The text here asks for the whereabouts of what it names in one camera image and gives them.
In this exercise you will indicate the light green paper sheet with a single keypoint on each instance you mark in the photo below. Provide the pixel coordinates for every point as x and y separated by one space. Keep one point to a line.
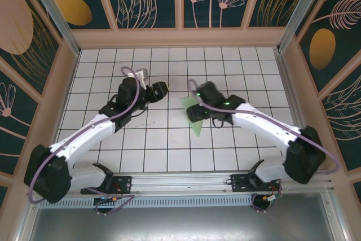
198 129

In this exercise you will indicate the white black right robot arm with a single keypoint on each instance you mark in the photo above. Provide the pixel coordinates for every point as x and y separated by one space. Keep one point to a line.
268 128

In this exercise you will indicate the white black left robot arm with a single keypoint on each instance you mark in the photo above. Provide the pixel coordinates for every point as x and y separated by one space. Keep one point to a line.
84 136

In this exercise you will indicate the grey metal sheet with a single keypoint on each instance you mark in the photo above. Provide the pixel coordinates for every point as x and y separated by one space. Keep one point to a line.
180 224

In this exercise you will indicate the wide aluminium profile beam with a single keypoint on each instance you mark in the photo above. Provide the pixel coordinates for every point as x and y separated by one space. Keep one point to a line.
180 181

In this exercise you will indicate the small circuit board with connector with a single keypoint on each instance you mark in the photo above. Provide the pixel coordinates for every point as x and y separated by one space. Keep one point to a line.
108 199
269 198

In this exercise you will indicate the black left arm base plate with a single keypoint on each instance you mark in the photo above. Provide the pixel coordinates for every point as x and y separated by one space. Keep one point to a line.
124 184

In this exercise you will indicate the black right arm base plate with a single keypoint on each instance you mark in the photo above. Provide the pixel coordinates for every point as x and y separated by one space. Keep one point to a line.
239 183

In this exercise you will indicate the aluminium corner post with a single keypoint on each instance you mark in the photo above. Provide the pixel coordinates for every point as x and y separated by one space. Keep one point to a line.
54 12
296 12

